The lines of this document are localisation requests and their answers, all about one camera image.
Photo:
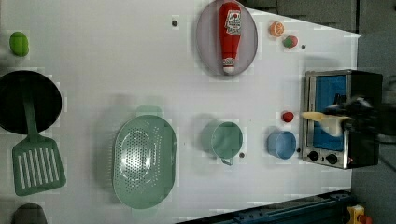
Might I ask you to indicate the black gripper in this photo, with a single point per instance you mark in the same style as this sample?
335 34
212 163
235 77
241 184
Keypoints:
363 117

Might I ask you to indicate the peeled banana toy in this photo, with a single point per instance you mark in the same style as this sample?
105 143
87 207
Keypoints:
330 124

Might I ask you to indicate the black toaster oven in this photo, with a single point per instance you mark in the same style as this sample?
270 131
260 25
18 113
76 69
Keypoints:
350 150

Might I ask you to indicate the small red tomato toy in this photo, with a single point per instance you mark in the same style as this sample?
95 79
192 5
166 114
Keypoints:
287 116

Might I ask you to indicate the blue cup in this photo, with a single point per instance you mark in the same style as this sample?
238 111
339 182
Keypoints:
281 144

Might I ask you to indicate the yellow red device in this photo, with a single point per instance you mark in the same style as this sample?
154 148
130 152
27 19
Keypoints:
357 215

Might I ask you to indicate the red strawberry toy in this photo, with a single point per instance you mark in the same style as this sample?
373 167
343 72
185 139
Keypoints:
290 41

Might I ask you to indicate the orange slice toy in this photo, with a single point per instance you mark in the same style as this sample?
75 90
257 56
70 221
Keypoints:
277 29

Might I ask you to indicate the green cup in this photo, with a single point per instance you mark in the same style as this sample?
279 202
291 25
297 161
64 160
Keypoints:
223 139

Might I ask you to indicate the red ketchup bottle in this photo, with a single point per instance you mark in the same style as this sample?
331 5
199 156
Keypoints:
230 25

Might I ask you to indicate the grey round plate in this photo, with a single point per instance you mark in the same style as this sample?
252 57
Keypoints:
208 44

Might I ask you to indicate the green perforated colander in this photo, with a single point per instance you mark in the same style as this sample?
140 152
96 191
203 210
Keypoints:
144 161

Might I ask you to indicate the green slotted spatula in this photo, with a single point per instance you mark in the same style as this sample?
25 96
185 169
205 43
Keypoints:
37 164

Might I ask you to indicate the dark grey object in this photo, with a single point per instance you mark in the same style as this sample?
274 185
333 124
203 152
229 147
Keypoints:
30 213

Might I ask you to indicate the black frying pan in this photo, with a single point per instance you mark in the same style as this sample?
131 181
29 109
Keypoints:
46 97

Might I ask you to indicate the green lime toy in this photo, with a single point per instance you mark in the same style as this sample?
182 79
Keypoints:
19 44

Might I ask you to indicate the blue table frame rail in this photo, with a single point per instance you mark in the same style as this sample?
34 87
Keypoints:
326 208

